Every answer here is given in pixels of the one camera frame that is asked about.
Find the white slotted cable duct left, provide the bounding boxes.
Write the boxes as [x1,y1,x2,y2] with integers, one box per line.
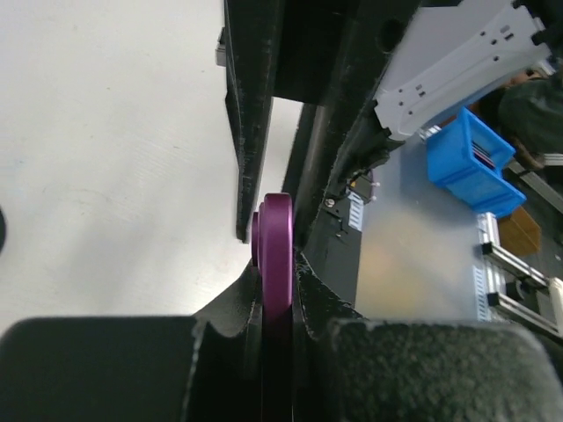
[347,192,364,232]

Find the purple black phone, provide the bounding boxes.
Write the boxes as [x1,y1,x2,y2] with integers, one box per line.
[251,193,293,421]

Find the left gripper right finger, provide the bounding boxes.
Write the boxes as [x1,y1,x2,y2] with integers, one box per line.
[294,253,562,421]

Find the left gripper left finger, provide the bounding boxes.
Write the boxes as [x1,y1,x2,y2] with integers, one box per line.
[1,267,261,421]

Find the blue plastic bin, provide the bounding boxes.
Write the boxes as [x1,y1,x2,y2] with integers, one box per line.
[427,108,526,218]

